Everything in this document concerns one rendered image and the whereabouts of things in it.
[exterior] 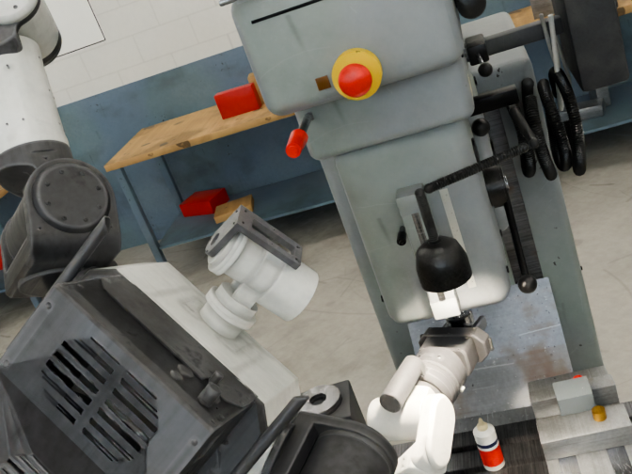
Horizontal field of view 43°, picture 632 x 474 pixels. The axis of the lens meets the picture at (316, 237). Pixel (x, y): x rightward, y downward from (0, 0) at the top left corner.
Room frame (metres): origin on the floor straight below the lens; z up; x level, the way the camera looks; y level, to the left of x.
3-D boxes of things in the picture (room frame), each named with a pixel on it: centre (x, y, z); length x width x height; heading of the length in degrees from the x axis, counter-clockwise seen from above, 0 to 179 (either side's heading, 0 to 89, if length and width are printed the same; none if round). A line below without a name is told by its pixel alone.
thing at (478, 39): (1.21, -0.33, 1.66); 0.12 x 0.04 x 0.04; 164
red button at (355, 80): (0.94, -0.11, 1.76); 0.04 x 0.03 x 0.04; 74
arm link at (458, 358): (1.11, -0.12, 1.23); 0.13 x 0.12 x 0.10; 52
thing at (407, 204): (1.07, -0.15, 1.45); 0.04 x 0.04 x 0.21; 74
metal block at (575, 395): (1.14, -0.32, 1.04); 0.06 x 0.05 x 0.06; 76
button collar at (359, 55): (0.96, -0.12, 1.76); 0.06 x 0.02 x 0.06; 74
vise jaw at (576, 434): (1.08, -0.31, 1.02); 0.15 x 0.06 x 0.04; 76
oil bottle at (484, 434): (1.19, -0.16, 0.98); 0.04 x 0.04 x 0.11
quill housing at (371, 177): (1.18, -0.18, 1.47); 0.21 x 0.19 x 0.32; 74
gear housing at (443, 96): (1.22, -0.19, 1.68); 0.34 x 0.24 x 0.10; 164
